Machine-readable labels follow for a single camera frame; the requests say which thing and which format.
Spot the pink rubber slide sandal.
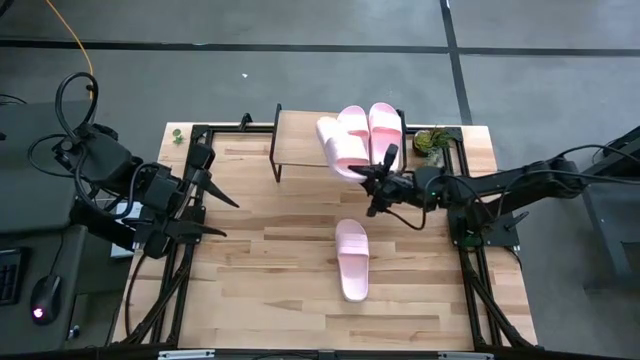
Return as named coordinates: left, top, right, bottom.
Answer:
left=335, top=104, right=372, bottom=169
left=368, top=101, right=404, bottom=174
left=315, top=115, right=372, bottom=184
left=334, top=218, right=371, bottom=303

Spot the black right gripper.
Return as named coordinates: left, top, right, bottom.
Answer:
left=347, top=143, right=427, bottom=218

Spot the black equipment box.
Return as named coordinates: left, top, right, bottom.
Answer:
left=584, top=124, right=640, bottom=177

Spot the black aluminium table frame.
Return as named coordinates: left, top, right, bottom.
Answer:
left=107, top=112, right=541, bottom=360

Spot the green succulent in pot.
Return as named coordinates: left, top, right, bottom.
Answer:
left=412, top=126, right=459, bottom=170

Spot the black keyboard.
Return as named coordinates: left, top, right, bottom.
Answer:
left=0, top=248, right=24, bottom=307

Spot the silver metal bracket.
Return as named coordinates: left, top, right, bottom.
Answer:
left=438, top=351, right=496, bottom=360
left=157, top=349, right=216, bottom=360

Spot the dark grey desk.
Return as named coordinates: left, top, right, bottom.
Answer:
left=0, top=98, right=99, bottom=357

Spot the grey side table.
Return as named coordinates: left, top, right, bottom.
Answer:
left=582, top=169, right=640, bottom=294

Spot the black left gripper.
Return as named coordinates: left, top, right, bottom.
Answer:
left=130, top=142, right=241, bottom=260

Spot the white box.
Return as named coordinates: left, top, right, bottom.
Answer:
left=110, top=199, right=146, bottom=260

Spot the wooden shelf black metal frame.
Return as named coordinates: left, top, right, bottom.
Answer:
left=268, top=103, right=409, bottom=184

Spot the yellow cable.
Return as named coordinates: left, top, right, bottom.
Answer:
left=43, top=0, right=97, bottom=100

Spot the black diagonal strut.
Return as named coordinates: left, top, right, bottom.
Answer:
left=69, top=198, right=144, bottom=254

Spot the black computer mouse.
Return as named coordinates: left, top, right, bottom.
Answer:
left=28, top=273, right=65, bottom=327

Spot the black cable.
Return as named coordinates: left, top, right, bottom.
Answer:
left=123, top=249, right=151, bottom=337
left=53, top=71, right=100, bottom=146
left=27, top=132, right=76, bottom=179
left=552, top=143, right=640, bottom=167
left=383, top=192, right=429, bottom=232

